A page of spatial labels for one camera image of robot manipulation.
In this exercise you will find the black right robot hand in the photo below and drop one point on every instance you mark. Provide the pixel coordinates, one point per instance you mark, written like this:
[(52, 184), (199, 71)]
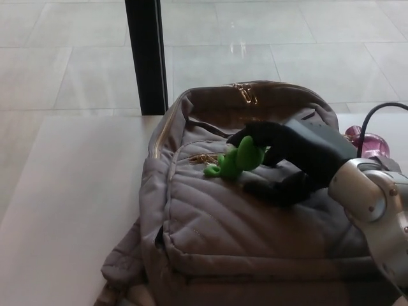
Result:
[(306, 146)]

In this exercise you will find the grey quilted backpack gold zippers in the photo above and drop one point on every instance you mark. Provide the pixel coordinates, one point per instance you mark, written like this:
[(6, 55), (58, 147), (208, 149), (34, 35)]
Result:
[(223, 229)]

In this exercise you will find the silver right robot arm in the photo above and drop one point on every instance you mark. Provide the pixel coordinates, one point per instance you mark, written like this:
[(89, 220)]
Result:
[(376, 191)]

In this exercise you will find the pink glass bottle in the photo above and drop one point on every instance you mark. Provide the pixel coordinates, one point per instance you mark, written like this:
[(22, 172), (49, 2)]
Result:
[(376, 143)]

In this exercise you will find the black door frame post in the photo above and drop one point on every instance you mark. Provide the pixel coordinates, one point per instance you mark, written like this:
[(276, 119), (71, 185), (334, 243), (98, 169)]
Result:
[(146, 57)]

